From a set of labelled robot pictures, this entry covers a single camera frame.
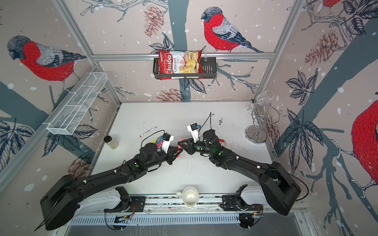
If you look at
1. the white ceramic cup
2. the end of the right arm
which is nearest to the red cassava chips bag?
the end of the right arm

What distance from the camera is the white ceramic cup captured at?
0.70 metres

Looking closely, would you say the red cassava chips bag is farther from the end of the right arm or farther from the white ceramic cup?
the white ceramic cup
